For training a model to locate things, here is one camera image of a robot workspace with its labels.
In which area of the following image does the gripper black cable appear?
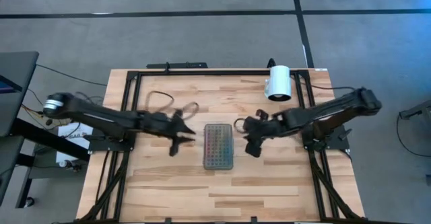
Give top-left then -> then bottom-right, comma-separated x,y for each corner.
233,117 -> 248,135
144,89 -> 201,121

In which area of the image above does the black desk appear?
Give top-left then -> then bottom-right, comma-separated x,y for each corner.
0,51 -> 40,138

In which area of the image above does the white cylindrical lamp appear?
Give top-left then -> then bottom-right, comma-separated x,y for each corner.
264,65 -> 292,103

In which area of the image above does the white printed paper sheet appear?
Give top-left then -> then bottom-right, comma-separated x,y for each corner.
55,122 -> 94,164

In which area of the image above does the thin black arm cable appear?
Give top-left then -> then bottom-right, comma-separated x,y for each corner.
304,81 -> 357,92

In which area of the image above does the black power strip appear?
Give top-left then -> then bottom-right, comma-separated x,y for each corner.
146,61 -> 209,70

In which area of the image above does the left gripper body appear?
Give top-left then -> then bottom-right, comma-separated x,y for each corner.
143,112 -> 185,157

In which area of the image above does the black desk leg beam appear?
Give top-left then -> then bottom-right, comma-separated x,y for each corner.
9,118 -> 91,161

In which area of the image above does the black looped floor cable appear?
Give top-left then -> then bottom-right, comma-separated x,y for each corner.
395,112 -> 431,158

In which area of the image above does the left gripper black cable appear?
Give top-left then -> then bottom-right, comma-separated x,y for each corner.
144,89 -> 201,121

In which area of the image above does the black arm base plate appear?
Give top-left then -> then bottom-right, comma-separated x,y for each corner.
88,135 -> 136,152
300,126 -> 351,151

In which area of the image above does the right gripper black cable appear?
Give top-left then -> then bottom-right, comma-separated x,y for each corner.
233,117 -> 248,135

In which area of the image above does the clear box with grey lid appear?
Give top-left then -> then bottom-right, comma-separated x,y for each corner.
203,122 -> 235,172

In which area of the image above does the grey stand leg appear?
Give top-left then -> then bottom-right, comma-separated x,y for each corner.
399,99 -> 431,120

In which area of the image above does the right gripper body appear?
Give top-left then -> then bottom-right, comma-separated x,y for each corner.
242,115 -> 284,159

